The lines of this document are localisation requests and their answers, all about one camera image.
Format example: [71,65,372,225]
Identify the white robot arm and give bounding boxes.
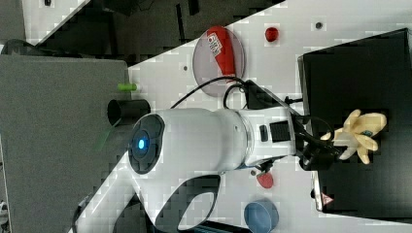
[68,107,339,233]

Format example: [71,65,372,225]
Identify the grey round plate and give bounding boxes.
[192,25,246,84]

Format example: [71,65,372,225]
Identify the black cylinder cup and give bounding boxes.
[107,99,151,126]

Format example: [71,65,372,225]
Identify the blue cup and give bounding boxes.
[244,199,279,233]

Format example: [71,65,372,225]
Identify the red ketchup bottle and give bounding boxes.
[206,26,236,77]

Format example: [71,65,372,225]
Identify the red toy strawberry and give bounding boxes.
[257,173,274,189]

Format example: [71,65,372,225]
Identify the green cylinder toy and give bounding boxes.
[118,83,138,91]

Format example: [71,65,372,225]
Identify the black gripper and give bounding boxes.
[292,116,341,171]

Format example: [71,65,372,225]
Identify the red toy tomato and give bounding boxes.
[265,27,279,43]

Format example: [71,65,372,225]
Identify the peeled yellow toy banana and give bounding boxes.
[321,110,387,164]

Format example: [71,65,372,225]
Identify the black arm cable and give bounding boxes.
[170,76,334,153]

